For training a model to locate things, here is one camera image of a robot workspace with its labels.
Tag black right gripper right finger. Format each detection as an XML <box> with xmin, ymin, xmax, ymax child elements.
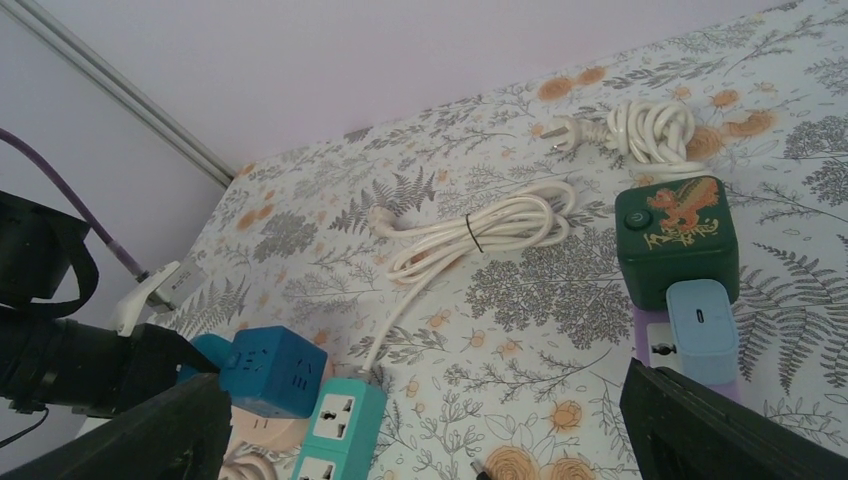
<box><xmin>619</xmin><ymin>359</ymin><xmax>847</xmax><ymax>479</ymax></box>

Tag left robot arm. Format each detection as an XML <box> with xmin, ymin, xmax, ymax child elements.
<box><xmin>1</xmin><ymin>193</ymin><xmax>219</xmax><ymax>419</ymax></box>

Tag white coiled cable left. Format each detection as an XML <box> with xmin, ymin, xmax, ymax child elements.
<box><xmin>362</xmin><ymin>180</ymin><xmax>579</xmax><ymax>372</ymax></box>

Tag light blue small plug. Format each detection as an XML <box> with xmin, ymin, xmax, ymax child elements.
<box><xmin>666</xmin><ymin>279</ymin><xmax>739</xmax><ymax>386</ymax></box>

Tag white coiled cable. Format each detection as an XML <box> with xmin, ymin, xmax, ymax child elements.
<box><xmin>539</xmin><ymin>99</ymin><xmax>717</xmax><ymax>183</ymax></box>
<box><xmin>362</xmin><ymin>180</ymin><xmax>579</xmax><ymax>372</ymax></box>

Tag white coiled cable right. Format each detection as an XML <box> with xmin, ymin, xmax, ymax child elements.
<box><xmin>539</xmin><ymin>99</ymin><xmax>717</xmax><ymax>183</ymax></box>

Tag purple power strip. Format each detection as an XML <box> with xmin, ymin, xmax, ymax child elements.
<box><xmin>632</xmin><ymin>304</ymin><xmax>742</xmax><ymax>402</ymax></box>

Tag dark blue cube socket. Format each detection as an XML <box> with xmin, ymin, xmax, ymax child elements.
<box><xmin>219</xmin><ymin>326</ymin><xmax>328</xmax><ymax>419</ymax></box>

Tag floral patterned table mat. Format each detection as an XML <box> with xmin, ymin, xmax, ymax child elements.
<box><xmin>155</xmin><ymin>1</ymin><xmax>847</xmax><ymax>479</ymax></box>

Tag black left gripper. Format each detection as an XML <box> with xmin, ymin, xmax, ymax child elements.
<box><xmin>72</xmin><ymin>324</ymin><xmax>220</xmax><ymax>419</ymax></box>

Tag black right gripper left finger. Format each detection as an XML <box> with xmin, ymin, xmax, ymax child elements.
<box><xmin>1</xmin><ymin>373</ymin><xmax>232</xmax><ymax>480</ymax></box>

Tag blue square plug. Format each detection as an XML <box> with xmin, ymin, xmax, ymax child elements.
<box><xmin>174</xmin><ymin>333</ymin><xmax>232</xmax><ymax>384</ymax></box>

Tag teal power strip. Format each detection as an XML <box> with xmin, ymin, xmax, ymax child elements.
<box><xmin>291</xmin><ymin>378</ymin><xmax>387</xmax><ymax>480</ymax></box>

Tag pink round power socket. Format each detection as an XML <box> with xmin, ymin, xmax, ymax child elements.
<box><xmin>232</xmin><ymin>406</ymin><xmax>310</xmax><ymax>452</ymax></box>

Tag dark green cube socket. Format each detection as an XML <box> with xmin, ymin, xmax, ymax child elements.
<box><xmin>614</xmin><ymin>175</ymin><xmax>740</xmax><ymax>311</ymax></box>

